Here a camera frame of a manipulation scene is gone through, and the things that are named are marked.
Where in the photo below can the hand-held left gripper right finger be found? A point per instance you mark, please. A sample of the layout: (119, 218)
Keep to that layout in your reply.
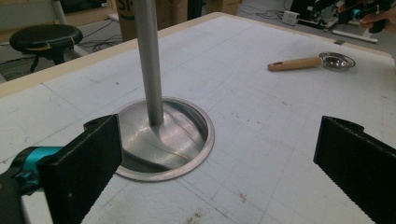
(358, 165)

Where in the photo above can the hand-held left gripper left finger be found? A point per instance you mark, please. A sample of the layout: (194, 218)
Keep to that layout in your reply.
(77, 174)

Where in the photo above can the metal stand with round base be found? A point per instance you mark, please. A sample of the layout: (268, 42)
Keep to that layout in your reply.
(162, 137)

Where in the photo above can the white bar on floor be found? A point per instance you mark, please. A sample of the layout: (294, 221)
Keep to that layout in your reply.
(355, 36)

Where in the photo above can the white power adapter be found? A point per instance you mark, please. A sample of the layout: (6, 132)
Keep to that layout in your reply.
(290, 17)

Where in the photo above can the black round stool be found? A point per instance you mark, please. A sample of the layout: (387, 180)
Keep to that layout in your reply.
(46, 39)

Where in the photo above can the white grid table mat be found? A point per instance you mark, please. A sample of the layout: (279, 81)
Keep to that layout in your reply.
(218, 124)

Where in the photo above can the brown cardboard box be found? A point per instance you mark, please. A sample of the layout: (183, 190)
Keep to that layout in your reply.
(149, 15)

